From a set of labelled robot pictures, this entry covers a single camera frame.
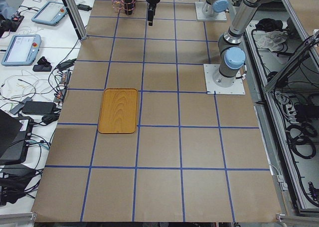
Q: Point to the teach pendant lower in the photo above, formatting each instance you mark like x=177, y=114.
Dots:
x=22, y=50

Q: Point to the white crumpled cloth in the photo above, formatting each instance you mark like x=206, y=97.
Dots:
x=273, y=41

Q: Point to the black power adapter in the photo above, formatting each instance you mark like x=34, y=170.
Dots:
x=38, y=107

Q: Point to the black laptop computer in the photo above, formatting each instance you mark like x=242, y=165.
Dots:
x=14, y=134

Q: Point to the teach pendant upper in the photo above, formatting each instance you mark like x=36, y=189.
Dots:
x=50, y=14

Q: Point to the teach pendant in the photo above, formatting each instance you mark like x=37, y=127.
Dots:
x=22, y=50
x=50, y=14

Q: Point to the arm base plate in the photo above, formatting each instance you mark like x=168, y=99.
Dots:
x=220, y=85
x=199, y=14

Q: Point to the aluminium frame post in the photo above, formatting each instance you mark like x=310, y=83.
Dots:
x=76, y=19

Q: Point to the wooden tray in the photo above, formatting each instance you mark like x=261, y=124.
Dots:
x=118, y=113

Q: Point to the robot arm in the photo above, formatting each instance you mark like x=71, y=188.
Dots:
x=232, y=57
x=214, y=10

